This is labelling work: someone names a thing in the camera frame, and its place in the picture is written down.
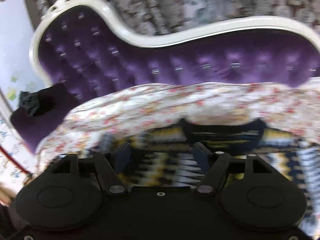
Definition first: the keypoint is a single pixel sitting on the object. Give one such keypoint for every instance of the dark green scrunchie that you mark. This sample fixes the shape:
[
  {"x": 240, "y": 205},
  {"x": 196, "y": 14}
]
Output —
[{"x": 32, "y": 103}]

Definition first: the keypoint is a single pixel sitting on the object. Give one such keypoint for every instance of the purple tufted white-framed headboard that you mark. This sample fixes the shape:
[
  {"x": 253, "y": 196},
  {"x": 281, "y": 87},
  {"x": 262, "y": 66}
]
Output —
[{"x": 86, "y": 46}]

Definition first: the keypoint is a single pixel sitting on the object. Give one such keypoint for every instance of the yellow navy patterned knit sweater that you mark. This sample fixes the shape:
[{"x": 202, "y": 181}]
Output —
[{"x": 181, "y": 154}]

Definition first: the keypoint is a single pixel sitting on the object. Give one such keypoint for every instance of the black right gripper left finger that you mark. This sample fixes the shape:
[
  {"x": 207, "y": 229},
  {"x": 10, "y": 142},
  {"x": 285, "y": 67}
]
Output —
[{"x": 68, "y": 192}]

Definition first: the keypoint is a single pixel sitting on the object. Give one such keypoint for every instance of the purple velvet side cushion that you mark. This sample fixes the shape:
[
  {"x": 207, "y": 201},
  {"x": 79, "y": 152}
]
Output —
[{"x": 33, "y": 125}]

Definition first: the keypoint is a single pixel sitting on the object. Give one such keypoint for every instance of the floral bedspread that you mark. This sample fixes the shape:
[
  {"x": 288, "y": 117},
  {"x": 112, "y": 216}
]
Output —
[{"x": 144, "y": 107}]

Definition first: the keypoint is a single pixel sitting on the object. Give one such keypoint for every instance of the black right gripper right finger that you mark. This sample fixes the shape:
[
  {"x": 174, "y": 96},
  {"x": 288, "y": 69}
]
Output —
[{"x": 249, "y": 190}]

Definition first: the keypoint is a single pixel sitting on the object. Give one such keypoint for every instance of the brown damask curtain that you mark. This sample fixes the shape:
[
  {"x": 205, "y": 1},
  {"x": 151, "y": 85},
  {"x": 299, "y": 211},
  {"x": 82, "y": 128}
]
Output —
[{"x": 175, "y": 2}]

